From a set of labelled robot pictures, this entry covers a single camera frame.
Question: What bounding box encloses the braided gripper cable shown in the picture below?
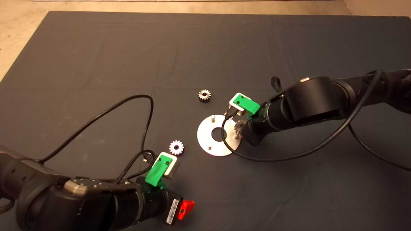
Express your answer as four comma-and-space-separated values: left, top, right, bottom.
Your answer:
271, 76, 283, 94
116, 150, 158, 184

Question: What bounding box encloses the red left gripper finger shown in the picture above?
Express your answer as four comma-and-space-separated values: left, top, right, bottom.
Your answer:
178, 200, 196, 220

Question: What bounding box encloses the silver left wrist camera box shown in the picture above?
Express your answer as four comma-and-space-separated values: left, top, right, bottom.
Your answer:
155, 152, 180, 179

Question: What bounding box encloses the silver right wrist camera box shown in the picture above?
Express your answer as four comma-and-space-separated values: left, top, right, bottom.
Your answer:
229, 92, 249, 116

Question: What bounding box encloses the black right camera cable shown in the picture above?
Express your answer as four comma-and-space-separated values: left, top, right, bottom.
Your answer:
221, 70, 411, 171

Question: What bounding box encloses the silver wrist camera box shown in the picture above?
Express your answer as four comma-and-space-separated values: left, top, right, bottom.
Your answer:
155, 152, 180, 179
229, 92, 249, 116

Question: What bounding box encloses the black camera cable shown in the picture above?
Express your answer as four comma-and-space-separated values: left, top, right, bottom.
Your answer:
39, 95, 154, 162
221, 70, 411, 171

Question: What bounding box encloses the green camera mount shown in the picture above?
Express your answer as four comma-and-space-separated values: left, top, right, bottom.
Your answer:
144, 153, 171, 187
233, 95, 261, 120

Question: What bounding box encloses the green right camera mount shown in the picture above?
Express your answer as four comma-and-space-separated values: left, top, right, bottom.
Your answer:
233, 95, 261, 120

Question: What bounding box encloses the braided right gripper cable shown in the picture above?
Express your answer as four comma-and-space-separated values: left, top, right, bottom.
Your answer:
271, 76, 283, 94

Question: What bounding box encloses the braided left gripper cable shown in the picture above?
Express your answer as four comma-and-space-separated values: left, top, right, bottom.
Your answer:
116, 150, 158, 184

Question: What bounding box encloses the dark grey table cloth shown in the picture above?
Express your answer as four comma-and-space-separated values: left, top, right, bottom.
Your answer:
0, 12, 411, 231

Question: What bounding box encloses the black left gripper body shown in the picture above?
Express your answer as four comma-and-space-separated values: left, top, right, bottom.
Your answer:
137, 179, 183, 227

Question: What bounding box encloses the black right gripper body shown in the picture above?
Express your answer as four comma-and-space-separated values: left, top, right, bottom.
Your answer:
241, 114, 273, 146

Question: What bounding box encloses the black left camera cable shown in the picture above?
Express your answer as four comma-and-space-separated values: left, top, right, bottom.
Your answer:
39, 95, 154, 162

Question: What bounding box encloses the round metal carrier plate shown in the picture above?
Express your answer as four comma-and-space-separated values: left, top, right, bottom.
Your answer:
197, 115, 241, 157

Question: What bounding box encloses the green left camera mount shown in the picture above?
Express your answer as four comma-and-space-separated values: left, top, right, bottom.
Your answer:
144, 153, 171, 187

